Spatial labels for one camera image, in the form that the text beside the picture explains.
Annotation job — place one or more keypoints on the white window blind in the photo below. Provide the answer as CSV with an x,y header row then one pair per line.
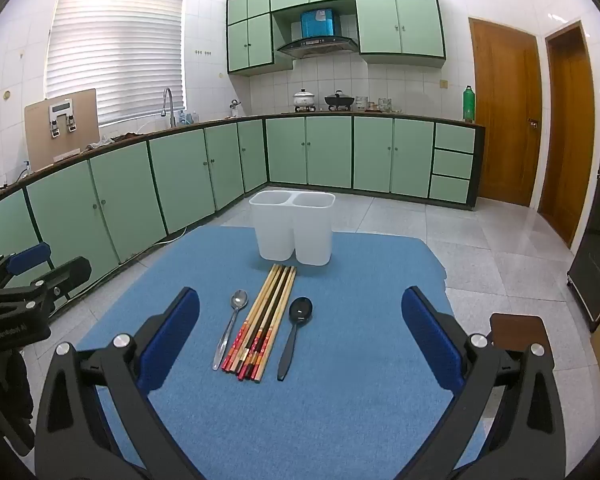
x,y
115,50

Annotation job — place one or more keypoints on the wooden door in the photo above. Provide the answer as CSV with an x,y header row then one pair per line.
x,y
500,110
570,135

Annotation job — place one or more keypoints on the black range hood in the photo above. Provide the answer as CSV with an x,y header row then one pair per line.
x,y
317,46

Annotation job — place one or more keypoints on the metal spoon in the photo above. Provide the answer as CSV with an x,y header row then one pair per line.
x,y
238,301

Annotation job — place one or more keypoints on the blue wrapped hood chimney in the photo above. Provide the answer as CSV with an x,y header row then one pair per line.
x,y
320,22

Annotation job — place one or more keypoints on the brown cardboard box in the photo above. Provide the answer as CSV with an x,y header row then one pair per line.
x,y
37,130

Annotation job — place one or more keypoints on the dark glass-front cabinet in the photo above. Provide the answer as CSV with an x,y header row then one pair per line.
x,y
595,260

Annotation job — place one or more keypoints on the blue table mat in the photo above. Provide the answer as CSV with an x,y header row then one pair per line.
x,y
355,385

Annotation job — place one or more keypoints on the white double utensil holder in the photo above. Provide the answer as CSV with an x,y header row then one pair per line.
x,y
310,235

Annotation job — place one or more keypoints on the white cooking pot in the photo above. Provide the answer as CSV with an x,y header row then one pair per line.
x,y
304,100

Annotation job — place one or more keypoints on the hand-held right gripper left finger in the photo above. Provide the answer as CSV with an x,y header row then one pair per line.
x,y
172,330

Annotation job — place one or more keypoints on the green wall cabinets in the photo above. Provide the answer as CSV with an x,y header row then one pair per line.
x,y
405,25

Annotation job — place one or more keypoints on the brown wooden stool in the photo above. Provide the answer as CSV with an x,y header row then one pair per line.
x,y
517,330

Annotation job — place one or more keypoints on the bundle of mixed chopsticks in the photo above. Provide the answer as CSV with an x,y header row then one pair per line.
x,y
270,310

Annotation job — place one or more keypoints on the black plastic spoon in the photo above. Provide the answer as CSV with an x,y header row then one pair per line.
x,y
300,310

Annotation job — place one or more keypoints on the black wok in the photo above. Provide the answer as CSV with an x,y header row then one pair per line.
x,y
339,101

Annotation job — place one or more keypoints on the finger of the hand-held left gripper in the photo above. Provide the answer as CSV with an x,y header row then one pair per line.
x,y
70,272
30,259

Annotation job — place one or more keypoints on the green bottle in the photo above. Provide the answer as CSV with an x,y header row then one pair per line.
x,y
468,105

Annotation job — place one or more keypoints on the metal kitchen faucet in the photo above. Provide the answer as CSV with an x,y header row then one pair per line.
x,y
167,97

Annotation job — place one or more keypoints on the green base cabinets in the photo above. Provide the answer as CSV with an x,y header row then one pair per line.
x,y
330,150

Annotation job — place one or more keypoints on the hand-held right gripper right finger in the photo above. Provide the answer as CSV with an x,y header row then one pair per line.
x,y
430,340

